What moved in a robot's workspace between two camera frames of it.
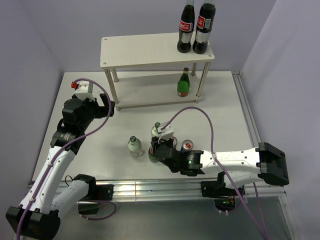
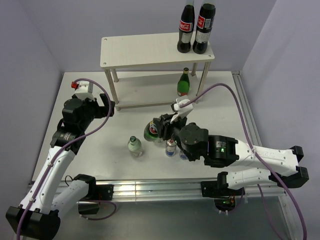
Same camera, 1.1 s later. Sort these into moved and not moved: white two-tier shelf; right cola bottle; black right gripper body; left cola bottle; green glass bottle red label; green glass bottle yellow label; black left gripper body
Moved: black right gripper body; green glass bottle yellow label
Not moved: green glass bottle red label; left cola bottle; white two-tier shelf; right cola bottle; black left gripper body
